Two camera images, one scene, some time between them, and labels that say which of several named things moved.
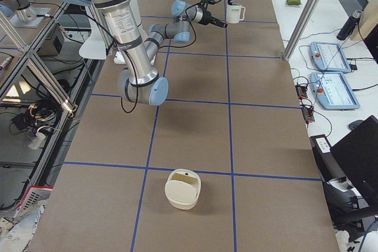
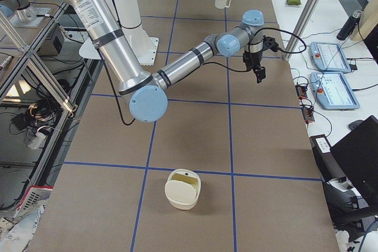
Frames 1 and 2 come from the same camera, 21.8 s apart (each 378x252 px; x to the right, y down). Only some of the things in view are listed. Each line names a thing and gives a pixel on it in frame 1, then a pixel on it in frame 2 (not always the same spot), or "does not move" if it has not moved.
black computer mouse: x=354 y=124 does not move
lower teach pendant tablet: x=333 y=91 does not move
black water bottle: x=349 y=26 does not move
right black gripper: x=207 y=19 → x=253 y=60
